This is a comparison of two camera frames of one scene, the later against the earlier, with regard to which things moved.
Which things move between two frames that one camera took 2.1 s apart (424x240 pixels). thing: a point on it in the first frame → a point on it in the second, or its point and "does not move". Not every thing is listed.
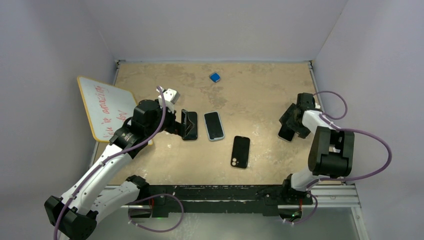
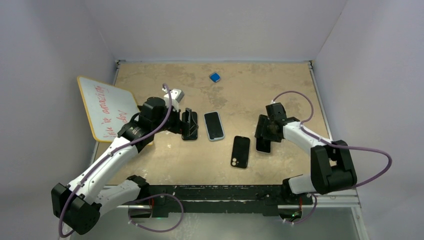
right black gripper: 303,131 → 263,120
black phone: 240,152 does not move
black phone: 214,125 does not move
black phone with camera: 190,119 does not move
